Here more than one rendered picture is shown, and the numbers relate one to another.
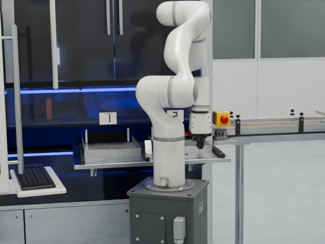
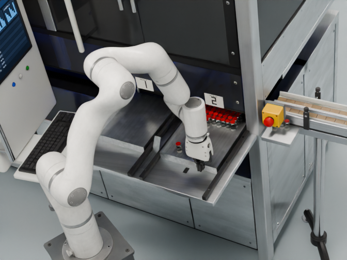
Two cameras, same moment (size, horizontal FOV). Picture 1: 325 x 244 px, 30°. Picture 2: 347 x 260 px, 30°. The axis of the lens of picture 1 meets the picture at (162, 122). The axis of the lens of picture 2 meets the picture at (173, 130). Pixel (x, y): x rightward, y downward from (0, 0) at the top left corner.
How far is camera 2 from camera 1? 2.39 m
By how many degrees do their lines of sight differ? 52
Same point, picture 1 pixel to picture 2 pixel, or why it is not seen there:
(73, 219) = not seen: hidden behind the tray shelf
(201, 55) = (171, 96)
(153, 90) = (41, 179)
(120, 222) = not seen: hidden behind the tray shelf
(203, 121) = (197, 149)
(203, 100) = (191, 132)
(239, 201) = (315, 185)
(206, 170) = (254, 160)
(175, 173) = (78, 249)
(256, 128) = (331, 127)
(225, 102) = not seen: outside the picture
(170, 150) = (67, 232)
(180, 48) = (76, 136)
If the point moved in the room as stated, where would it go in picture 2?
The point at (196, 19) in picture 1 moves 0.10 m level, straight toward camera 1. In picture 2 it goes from (99, 103) to (76, 121)
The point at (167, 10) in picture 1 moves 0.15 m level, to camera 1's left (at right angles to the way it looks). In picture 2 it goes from (87, 71) to (54, 59)
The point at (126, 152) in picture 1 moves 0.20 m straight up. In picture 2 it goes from (130, 146) to (121, 110)
